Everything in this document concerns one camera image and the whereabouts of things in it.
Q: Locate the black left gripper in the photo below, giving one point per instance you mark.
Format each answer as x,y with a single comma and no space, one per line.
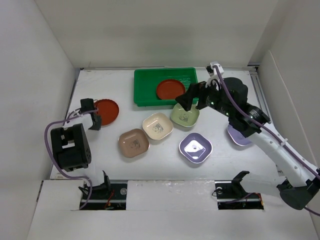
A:
97,126

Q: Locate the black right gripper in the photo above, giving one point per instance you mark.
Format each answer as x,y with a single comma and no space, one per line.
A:
186,99

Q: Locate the green square panda plate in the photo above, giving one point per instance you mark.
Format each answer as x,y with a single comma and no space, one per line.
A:
184,118

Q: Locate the red round scalloped plate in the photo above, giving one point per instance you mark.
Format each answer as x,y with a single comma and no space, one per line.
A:
108,110

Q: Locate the brown square panda plate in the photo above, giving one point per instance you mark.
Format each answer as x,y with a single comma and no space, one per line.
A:
133,143

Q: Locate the cream square panda plate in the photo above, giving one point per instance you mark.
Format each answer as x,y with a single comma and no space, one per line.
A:
157,126

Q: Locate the purple square plate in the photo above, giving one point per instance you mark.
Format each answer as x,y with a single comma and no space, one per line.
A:
195,147
237,137

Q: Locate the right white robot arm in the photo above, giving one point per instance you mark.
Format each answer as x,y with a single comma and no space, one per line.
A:
300,180

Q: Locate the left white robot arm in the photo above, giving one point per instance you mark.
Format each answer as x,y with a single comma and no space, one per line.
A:
70,148

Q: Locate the right aluminium rail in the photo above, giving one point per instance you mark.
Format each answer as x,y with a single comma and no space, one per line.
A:
253,72

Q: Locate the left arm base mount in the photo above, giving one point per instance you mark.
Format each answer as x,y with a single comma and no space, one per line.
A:
112,200

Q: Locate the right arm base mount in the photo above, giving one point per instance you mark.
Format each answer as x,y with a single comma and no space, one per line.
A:
231,196

